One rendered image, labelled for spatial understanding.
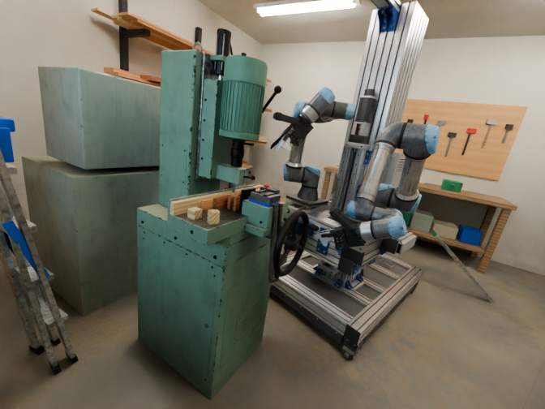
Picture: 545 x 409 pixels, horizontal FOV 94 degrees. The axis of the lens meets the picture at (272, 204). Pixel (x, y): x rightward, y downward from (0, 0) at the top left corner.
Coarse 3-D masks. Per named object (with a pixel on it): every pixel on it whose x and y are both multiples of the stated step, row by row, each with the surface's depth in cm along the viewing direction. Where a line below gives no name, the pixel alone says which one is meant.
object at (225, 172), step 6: (222, 168) 115; (228, 168) 113; (234, 168) 112; (240, 168) 113; (246, 168) 116; (216, 174) 118; (222, 174) 116; (228, 174) 114; (234, 174) 112; (240, 174) 111; (246, 174) 115; (228, 180) 115; (234, 180) 113; (240, 180) 113; (246, 180) 116
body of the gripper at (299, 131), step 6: (300, 114) 109; (300, 120) 110; (306, 120) 109; (294, 126) 111; (300, 126) 111; (306, 126) 111; (294, 132) 110; (300, 132) 110; (306, 132) 112; (294, 138) 111; (300, 138) 113; (294, 144) 115
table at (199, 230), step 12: (288, 204) 136; (168, 216) 95; (180, 216) 94; (204, 216) 97; (228, 216) 101; (240, 216) 103; (180, 228) 92; (192, 228) 89; (204, 228) 86; (216, 228) 89; (228, 228) 95; (240, 228) 102; (252, 228) 102; (204, 240) 87; (216, 240) 90
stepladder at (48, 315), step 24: (0, 120) 86; (0, 144) 87; (0, 168) 87; (0, 192) 89; (0, 216) 105; (24, 216) 96; (0, 240) 104; (24, 240) 99; (24, 264) 101; (48, 288) 109; (24, 312) 119; (48, 312) 121; (48, 336) 114; (72, 360) 126
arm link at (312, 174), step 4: (304, 168) 176; (308, 168) 174; (312, 168) 173; (316, 168) 178; (304, 172) 174; (308, 172) 174; (312, 172) 174; (316, 172) 174; (304, 176) 174; (308, 176) 174; (312, 176) 174; (316, 176) 175; (304, 180) 176; (308, 180) 175; (312, 180) 175; (316, 180) 176; (304, 184) 178; (308, 184) 176; (312, 184) 176; (316, 184) 177
